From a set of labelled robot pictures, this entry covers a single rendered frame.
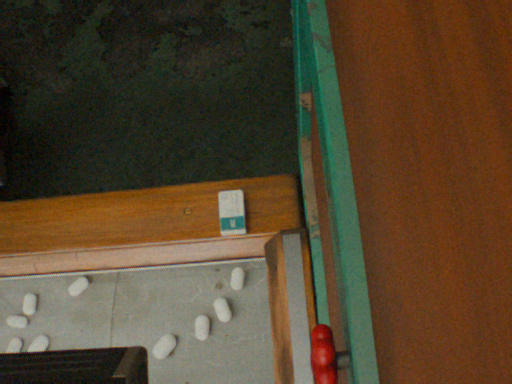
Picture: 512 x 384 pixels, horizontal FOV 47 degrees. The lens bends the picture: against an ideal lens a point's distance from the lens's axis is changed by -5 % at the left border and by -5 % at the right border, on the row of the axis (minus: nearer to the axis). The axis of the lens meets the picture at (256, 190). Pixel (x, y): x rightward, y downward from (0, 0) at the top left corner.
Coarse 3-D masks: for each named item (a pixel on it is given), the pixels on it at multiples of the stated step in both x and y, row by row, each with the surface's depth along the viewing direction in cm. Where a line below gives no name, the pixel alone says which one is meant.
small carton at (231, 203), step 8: (224, 192) 88; (232, 192) 88; (240, 192) 88; (224, 200) 88; (232, 200) 88; (240, 200) 88; (224, 208) 87; (232, 208) 87; (240, 208) 87; (224, 216) 87; (232, 216) 87; (240, 216) 87; (224, 224) 86; (232, 224) 86; (240, 224) 86; (224, 232) 87; (232, 232) 87; (240, 232) 87
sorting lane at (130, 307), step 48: (0, 288) 90; (48, 288) 89; (96, 288) 89; (144, 288) 88; (192, 288) 88; (0, 336) 87; (48, 336) 86; (96, 336) 86; (144, 336) 85; (192, 336) 85; (240, 336) 84
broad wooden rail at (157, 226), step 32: (128, 192) 92; (160, 192) 91; (192, 192) 91; (256, 192) 90; (288, 192) 90; (0, 224) 91; (32, 224) 91; (64, 224) 90; (96, 224) 90; (128, 224) 90; (160, 224) 89; (192, 224) 89; (256, 224) 88; (288, 224) 88; (0, 256) 89; (32, 256) 89; (64, 256) 89; (96, 256) 89; (128, 256) 89; (160, 256) 89; (192, 256) 89; (224, 256) 89; (256, 256) 89
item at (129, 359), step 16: (32, 352) 54; (48, 352) 53; (64, 352) 53; (80, 352) 53; (96, 352) 52; (112, 352) 52; (128, 352) 52; (144, 352) 53; (0, 368) 51; (16, 368) 50; (32, 368) 50; (48, 368) 50; (64, 368) 49; (80, 368) 49; (96, 368) 49; (112, 368) 49; (128, 368) 48; (144, 368) 52
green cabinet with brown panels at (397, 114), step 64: (320, 0) 40; (384, 0) 20; (448, 0) 13; (320, 64) 38; (384, 64) 22; (448, 64) 14; (320, 128) 40; (384, 128) 23; (448, 128) 14; (320, 192) 68; (384, 192) 24; (448, 192) 15; (320, 256) 74; (384, 256) 26; (448, 256) 15; (320, 320) 71; (384, 320) 27; (448, 320) 16
